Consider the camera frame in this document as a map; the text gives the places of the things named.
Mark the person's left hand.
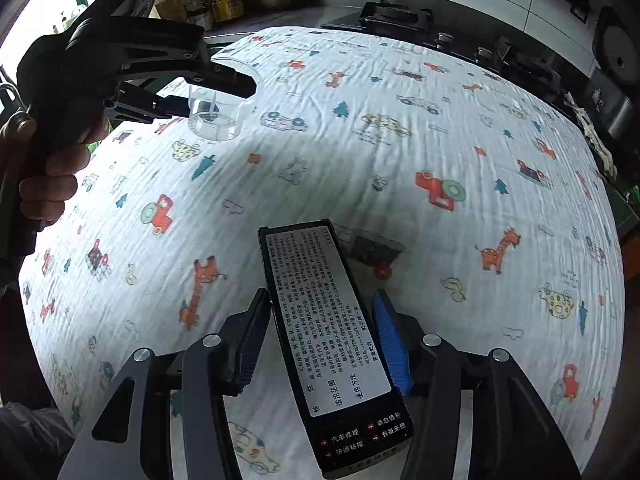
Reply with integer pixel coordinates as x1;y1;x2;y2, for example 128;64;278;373
0;110;110;233

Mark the dark condiment bottle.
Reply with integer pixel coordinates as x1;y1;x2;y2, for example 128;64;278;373
185;0;213;31

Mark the clear plastic cup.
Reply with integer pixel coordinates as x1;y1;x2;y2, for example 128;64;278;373
187;57;261;142

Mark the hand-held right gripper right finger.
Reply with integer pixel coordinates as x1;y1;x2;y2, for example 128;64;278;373
371;289;583;480

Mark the black gas stove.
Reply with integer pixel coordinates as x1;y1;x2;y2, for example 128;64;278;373
320;0;566;96

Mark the white rag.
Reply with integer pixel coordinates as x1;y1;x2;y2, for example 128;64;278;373
575;105;618;173

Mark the black box white label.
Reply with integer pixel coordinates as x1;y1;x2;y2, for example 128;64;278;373
257;218;415;480

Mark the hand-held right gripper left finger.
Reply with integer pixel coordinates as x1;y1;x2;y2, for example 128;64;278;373
57;287;273;480

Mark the cardboard box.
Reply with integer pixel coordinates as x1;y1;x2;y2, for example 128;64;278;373
155;0;190;22

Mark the grey plastic bag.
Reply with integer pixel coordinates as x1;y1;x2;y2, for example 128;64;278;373
0;402;76;480

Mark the white printed tablecloth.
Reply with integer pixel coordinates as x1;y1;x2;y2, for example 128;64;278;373
17;25;628;480

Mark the stainless steel pot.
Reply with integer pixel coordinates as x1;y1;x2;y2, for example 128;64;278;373
590;80;640;131

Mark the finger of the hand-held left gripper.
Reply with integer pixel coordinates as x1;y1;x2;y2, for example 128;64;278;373
185;57;258;101
102;82;201;126

